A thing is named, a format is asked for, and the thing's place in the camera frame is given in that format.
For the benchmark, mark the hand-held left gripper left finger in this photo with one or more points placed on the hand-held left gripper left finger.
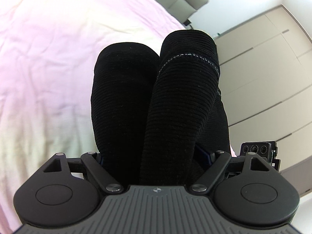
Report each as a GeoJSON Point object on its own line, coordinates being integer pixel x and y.
{"type": "Point", "coordinates": [97, 169]}

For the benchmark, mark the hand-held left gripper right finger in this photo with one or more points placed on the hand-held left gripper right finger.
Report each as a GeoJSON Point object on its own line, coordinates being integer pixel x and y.
{"type": "Point", "coordinates": [203, 157]}

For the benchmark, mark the beige wardrobe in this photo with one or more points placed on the beige wardrobe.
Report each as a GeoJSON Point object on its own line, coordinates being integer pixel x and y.
{"type": "Point", "coordinates": [268, 78]}

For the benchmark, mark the pink floral bedsheet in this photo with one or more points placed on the pink floral bedsheet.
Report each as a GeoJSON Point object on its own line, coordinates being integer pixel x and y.
{"type": "Point", "coordinates": [53, 65]}

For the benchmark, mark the black power plug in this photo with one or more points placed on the black power plug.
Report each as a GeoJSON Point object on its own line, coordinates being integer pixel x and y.
{"type": "Point", "coordinates": [188, 24]}

